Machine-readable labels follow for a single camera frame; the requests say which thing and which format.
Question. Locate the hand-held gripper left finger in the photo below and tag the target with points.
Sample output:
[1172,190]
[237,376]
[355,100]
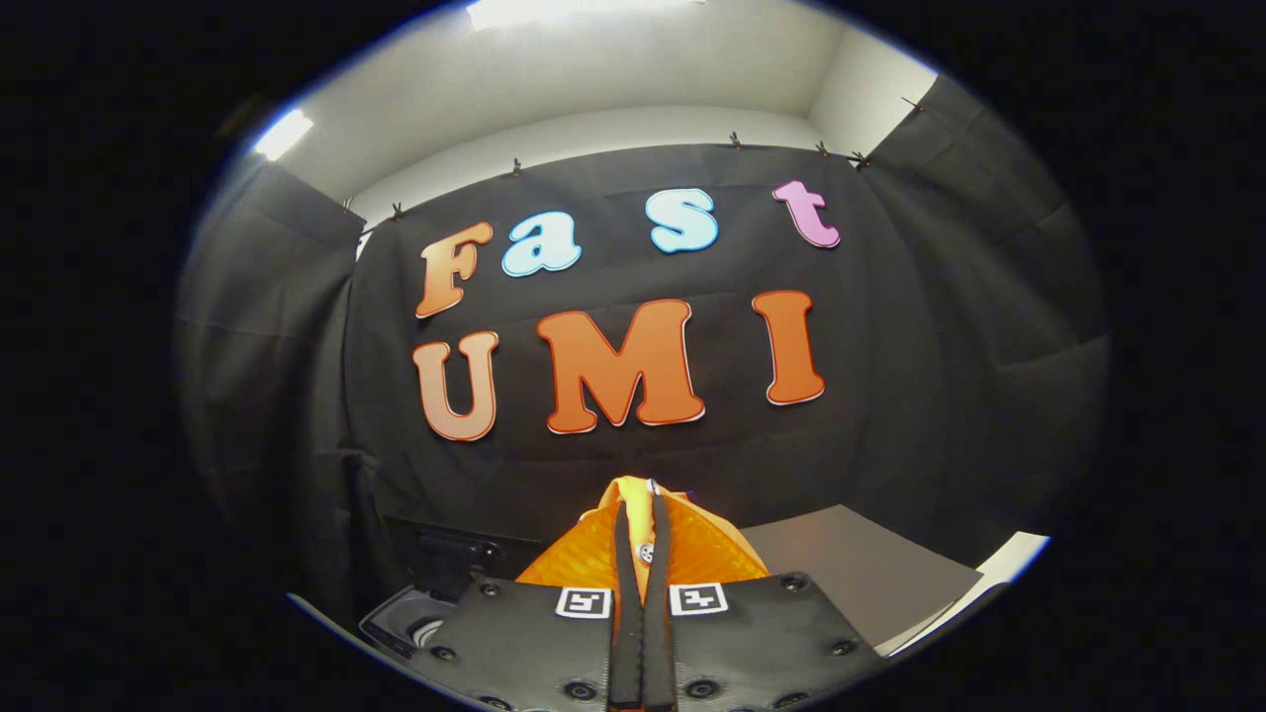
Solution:
[534,643]

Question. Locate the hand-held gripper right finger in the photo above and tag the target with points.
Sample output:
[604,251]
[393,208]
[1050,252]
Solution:
[762,643]

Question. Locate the grey top-load washing machine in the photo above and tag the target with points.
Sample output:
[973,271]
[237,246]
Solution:
[450,564]

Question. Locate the yellow polo shirt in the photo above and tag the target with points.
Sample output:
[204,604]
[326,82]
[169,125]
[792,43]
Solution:
[634,490]

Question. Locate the grey-topped cabinet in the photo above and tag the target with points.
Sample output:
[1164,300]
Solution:
[851,574]

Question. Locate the black backdrop cloth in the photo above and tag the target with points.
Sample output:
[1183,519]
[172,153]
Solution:
[692,455]

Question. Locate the white flat board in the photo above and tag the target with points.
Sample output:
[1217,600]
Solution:
[1009,556]

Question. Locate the row of small cloth clips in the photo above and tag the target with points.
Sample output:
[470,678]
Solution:
[515,167]

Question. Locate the small ceiling light panel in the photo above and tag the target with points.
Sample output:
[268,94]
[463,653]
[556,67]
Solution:
[284,135]

